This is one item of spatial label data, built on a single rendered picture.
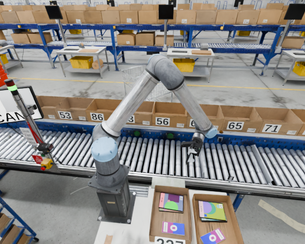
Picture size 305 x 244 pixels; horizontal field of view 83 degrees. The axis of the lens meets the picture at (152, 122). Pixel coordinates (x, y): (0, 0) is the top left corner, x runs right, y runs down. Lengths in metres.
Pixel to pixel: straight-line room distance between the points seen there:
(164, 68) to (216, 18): 5.40
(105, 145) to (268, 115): 2.00
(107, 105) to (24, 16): 6.00
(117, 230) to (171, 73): 1.16
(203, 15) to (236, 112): 4.28
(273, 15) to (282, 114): 4.51
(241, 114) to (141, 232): 1.71
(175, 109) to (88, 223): 1.70
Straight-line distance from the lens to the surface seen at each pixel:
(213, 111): 2.28
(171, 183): 1.67
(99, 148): 1.05
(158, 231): 1.48
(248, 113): 2.40
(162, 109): 2.23
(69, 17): 7.07
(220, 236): 1.52
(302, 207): 3.00
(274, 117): 2.56
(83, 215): 2.51
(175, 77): 0.94
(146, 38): 6.04
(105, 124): 1.17
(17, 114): 1.87
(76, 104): 2.57
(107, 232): 1.52
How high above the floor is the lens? 2.13
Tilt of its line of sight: 36 degrees down
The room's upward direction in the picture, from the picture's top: 1 degrees counter-clockwise
